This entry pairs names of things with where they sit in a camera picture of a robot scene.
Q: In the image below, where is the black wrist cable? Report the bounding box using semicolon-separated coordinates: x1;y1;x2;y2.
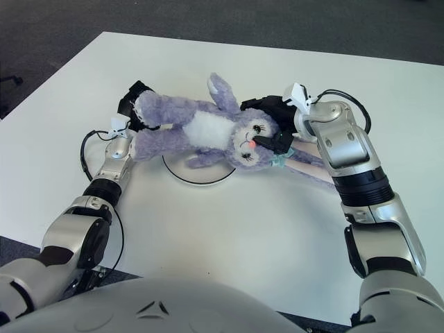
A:
79;128;112;181
311;89;372;135

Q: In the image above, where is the white left wrist cable clip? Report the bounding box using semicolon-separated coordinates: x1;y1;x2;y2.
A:
110;117;131;138

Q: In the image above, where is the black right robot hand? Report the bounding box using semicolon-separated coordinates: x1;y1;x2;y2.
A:
239;94;299;155

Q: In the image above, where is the white wrist cable clip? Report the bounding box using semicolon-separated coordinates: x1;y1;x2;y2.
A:
282;82;318;117
110;117;131;138

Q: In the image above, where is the white right wrist cable clip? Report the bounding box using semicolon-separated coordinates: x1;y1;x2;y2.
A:
282;82;318;117

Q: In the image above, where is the white plate with black rim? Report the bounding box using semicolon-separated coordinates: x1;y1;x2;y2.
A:
161;154;240;187

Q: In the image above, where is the purple plush bunny doll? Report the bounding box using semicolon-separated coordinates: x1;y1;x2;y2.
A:
131;71;339;194

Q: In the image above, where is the metal bracket under table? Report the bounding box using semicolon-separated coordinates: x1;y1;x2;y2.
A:
71;265;107;291

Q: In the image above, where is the grey robot torso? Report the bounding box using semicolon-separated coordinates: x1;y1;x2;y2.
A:
0;275;351;333

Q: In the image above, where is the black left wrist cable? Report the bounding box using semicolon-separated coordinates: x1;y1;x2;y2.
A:
79;128;112;181

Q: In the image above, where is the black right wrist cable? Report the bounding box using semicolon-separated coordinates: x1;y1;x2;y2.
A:
311;89;372;135

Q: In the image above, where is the thin black left elbow cable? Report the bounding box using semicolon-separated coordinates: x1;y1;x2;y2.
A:
103;207;125;271

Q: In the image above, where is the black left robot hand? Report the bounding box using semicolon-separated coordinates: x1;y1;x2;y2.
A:
117;80;157;133

